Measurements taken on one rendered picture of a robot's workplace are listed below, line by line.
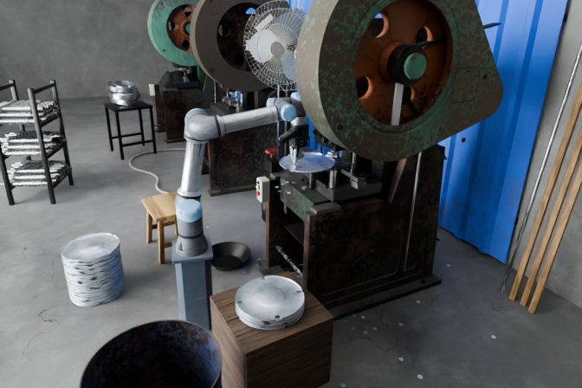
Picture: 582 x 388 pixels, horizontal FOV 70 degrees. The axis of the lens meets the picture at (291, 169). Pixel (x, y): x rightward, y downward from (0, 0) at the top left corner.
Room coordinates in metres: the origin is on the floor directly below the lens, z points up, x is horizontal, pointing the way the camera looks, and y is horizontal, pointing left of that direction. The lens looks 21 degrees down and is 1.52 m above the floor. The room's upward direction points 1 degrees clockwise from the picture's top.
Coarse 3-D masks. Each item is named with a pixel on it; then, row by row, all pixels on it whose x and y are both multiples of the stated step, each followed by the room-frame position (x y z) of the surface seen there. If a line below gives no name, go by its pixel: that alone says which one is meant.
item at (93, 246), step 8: (80, 240) 2.04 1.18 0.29; (88, 240) 2.05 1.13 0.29; (96, 240) 2.04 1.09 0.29; (104, 240) 2.05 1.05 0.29; (112, 240) 2.05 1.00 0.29; (64, 248) 1.96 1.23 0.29; (72, 248) 1.96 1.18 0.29; (80, 248) 1.95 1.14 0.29; (88, 248) 1.95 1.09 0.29; (96, 248) 1.96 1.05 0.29; (104, 248) 1.97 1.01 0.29; (112, 248) 1.97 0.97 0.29; (64, 256) 1.87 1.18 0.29; (80, 256) 1.88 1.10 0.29; (88, 256) 1.88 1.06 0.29; (96, 256) 1.88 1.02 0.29
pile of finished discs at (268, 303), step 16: (240, 288) 1.49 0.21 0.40; (256, 288) 1.50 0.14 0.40; (272, 288) 1.49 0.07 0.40; (288, 288) 1.50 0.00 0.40; (240, 304) 1.39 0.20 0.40; (256, 304) 1.39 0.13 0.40; (272, 304) 1.39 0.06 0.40; (288, 304) 1.40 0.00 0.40; (304, 304) 1.43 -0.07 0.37; (256, 320) 1.30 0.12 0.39; (272, 320) 1.31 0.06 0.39; (288, 320) 1.32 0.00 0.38
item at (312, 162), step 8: (304, 152) 2.19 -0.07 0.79; (312, 152) 2.18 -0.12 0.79; (280, 160) 2.07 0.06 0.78; (288, 160) 2.07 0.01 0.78; (304, 160) 2.05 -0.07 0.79; (312, 160) 2.05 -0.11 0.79; (320, 160) 2.07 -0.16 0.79; (328, 160) 2.07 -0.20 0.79; (288, 168) 1.96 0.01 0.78; (296, 168) 1.96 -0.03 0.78; (304, 168) 1.96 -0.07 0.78; (312, 168) 1.96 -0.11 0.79; (320, 168) 1.95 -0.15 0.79; (328, 168) 1.96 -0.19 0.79
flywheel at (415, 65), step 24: (408, 0) 1.79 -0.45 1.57; (384, 24) 1.78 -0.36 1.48; (408, 24) 1.80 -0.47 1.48; (432, 24) 1.86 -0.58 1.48; (360, 48) 1.69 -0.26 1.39; (384, 48) 1.74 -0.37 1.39; (408, 48) 1.66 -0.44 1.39; (432, 48) 1.87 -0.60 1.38; (360, 72) 1.70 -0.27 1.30; (384, 72) 1.72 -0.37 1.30; (408, 72) 1.64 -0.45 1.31; (432, 72) 1.87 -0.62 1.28; (384, 96) 1.76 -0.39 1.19; (432, 96) 1.88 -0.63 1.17; (384, 120) 1.76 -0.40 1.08; (408, 120) 1.83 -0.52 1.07
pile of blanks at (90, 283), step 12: (72, 264) 1.84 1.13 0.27; (84, 264) 1.84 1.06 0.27; (96, 264) 1.86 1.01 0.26; (108, 264) 1.91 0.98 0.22; (120, 264) 1.99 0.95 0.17; (72, 276) 1.84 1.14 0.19; (84, 276) 1.84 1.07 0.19; (96, 276) 1.86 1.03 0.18; (108, 276) 1.90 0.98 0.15; (120, 276) 1.97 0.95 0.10; (72, 288) 1.85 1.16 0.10; (84, 288) 1.84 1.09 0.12; (96, 288) 1.86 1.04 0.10; (108, 288) 1.89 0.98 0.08; (120, 288) 1.96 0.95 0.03; (72, 300) 1.88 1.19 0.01; (84, 300) 1.85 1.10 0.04; (96, 300) 1.85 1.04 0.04; (108, 300) 1.88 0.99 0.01
